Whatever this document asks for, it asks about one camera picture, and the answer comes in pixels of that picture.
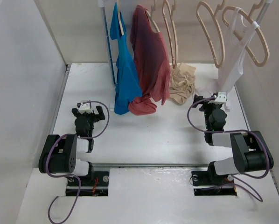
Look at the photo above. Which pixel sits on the beige trousers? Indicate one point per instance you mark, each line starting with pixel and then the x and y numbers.
pixel 182 83

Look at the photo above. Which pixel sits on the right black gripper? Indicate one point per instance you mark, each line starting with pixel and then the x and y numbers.
pixel 216 106

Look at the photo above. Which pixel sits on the white tank top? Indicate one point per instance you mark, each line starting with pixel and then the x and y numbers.
pixel 236 37

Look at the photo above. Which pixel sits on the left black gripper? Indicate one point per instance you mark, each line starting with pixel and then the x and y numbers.
pixel 76 113

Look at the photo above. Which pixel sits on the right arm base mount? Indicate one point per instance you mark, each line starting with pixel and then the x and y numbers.
pixel 212 185

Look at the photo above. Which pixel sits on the red t-shirt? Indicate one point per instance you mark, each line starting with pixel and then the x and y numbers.
pixel 151 62

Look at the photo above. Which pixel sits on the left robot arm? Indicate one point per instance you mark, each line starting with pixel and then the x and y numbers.
pixel 59 154

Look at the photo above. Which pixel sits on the wooden hanger under red shirt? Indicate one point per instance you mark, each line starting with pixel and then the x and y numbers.
pixel 150 13

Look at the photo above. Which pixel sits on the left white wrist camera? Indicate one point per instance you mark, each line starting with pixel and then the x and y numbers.
pixel 84 107

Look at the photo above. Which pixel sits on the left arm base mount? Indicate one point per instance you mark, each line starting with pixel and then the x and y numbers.
pixel 95 184

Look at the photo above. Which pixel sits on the blue t-shirt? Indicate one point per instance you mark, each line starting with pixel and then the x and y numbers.
pixel 127 87

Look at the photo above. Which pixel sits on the wooden hanger under blue shirt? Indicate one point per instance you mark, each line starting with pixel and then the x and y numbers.
pixel 120 21

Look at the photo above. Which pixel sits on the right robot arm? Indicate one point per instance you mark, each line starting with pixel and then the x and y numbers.
pixel 249 150

